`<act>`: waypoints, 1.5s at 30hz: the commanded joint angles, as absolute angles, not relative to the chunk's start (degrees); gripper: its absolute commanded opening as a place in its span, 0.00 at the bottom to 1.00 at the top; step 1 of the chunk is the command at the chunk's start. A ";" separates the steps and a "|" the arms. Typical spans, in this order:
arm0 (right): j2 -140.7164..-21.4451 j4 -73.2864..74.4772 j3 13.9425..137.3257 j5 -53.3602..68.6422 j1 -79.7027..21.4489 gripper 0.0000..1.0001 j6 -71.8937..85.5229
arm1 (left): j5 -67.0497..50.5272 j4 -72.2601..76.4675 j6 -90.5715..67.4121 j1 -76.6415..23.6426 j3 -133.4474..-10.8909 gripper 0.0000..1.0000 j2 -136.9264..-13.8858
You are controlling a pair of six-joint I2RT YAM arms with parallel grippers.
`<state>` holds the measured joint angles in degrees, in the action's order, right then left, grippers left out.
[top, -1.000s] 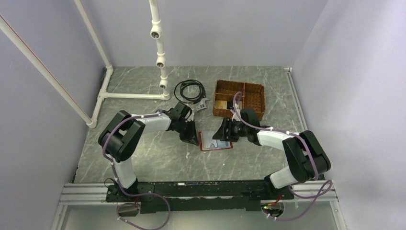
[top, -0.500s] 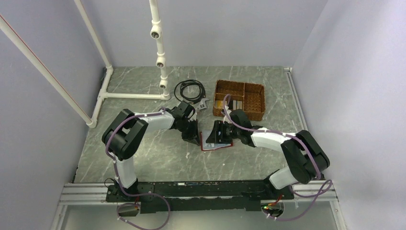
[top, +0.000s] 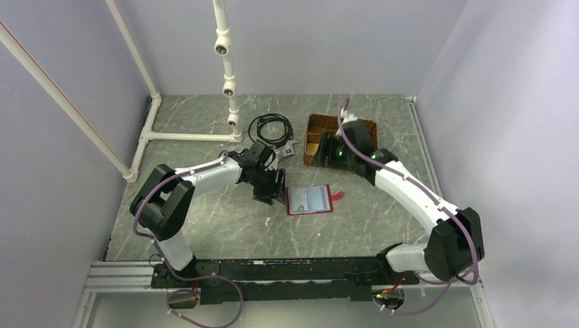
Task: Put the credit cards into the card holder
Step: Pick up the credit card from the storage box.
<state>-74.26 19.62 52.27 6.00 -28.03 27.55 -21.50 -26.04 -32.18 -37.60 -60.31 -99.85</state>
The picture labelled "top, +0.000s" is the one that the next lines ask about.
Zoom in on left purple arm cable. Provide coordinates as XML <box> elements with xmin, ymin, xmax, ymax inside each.
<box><xmin>132</xmin><ymin>150</ymin><xmax>245</xmax><ymax>328</ymax></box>

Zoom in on coiled black cable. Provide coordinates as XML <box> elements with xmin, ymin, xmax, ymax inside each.
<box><xmin>247</xmin><ymin>113</ymin><xmax>294</xmax><ymax>148</ymax></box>

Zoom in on brown woven basket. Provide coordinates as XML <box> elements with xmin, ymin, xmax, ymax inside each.
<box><xmin>303</xmin><ymin>114</ymin><xmax>378</xmax><ymax>167</ymax></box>

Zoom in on red handled adjustable wrench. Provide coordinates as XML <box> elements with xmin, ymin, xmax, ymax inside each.
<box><xmin>274</xmin><ymin>139</ymin><xmax>299</xmax><ymax>161</ymax></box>

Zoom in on aluminium extrusion rail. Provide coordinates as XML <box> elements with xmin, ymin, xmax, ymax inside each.
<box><xmin>84</xmin><ymin>261</ymin><xmax>481</xmax><ymax>293</ymax></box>

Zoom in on white pvc pipe frame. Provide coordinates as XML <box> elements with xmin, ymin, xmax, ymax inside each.
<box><xmin>0</xmin><ymin>0</ymin><xmax>244</xmax><ymax>184</ymax></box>

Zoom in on cards in basket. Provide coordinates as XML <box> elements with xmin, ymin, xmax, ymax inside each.
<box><xmin>305</xmin><ymin>143</ymin><xmax>319</xmax><ymax>156</ymax></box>

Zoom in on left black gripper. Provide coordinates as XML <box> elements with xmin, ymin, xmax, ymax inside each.
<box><xmin>251</xmin><ymin>166</ymin><xmax>287</xmax><ymax>206</ymax></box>

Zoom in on red leather card holder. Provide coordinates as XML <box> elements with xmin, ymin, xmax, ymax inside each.
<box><xmin>285</xmin><ymin>184</ymin><xmax>344</xmax><ymax>216</ymax></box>

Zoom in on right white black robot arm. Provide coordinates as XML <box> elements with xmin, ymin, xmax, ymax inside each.
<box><xmin>313</xmin><ymin>119</ymin><xmax>485</xmax><ymax>284</ymax></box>

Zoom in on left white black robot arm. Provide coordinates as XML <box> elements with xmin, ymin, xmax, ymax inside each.
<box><xmin>130</xmin><ymin>141</ymin><xmax>286</xmax><ymax>287</ymax></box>

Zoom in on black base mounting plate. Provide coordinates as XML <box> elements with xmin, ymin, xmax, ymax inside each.
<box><xmin>150</xmin><ymin>256</ymin><xmax>419</xmax><ymax>305</ymax></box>

